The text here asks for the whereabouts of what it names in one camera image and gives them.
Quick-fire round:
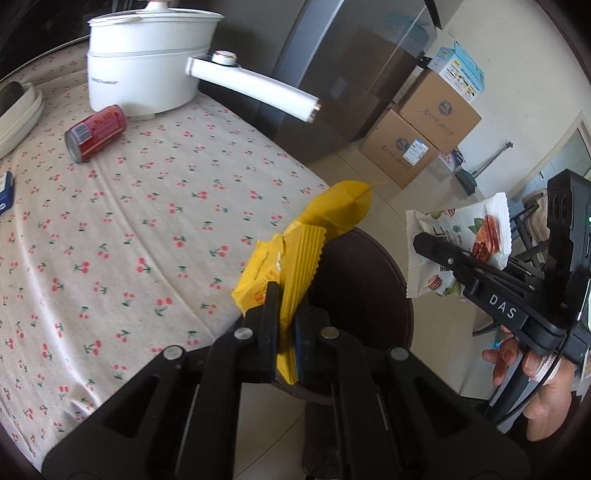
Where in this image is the white ceramic dish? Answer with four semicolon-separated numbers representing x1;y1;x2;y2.
0;83;37;132

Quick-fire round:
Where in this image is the cherry print tablecloth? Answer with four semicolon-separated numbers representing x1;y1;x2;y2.
0;39;331;462

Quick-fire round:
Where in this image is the grey refrigerator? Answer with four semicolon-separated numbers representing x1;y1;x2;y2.
203;0;444;162

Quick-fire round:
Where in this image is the person's right hand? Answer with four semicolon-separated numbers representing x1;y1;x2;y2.
481;325;587;444

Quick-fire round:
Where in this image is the small blue white box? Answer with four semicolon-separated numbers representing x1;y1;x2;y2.
431;41;485;103

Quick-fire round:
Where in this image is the brown cardboard box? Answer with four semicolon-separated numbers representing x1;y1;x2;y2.
398;69;482;155
359;108;439;190

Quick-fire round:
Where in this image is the torn blue biscuit box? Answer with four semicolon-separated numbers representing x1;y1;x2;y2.
0;171;16;217

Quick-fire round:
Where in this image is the white nut snack packet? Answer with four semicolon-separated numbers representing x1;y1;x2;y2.
405;193;511;298

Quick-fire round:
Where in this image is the white electric cooking pot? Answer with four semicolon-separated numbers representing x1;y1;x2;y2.
87;0;322;123

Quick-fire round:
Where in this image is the red drink can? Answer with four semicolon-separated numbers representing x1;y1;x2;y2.
65;104;127;163

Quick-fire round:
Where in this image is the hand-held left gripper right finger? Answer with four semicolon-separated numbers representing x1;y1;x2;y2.
295;307;532;480

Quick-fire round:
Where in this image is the grey floor tool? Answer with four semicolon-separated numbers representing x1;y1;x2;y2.
457;141;515;192

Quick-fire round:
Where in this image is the dark green pumpkin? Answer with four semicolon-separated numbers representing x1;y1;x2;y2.
0;81;25;114

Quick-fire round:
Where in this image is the dark round stool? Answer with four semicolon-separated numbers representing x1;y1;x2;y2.
277;228;413;480

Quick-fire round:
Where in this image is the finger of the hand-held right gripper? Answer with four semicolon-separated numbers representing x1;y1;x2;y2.
507;256;555;296
412;232;568;342

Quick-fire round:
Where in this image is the white plate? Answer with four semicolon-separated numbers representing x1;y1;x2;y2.
0;90;44;148
0;106;44;158

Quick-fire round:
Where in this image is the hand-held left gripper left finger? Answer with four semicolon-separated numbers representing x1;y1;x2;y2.
41;281;282;480

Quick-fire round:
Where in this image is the yellow snack bag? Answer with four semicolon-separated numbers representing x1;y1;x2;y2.
231;180;389;386

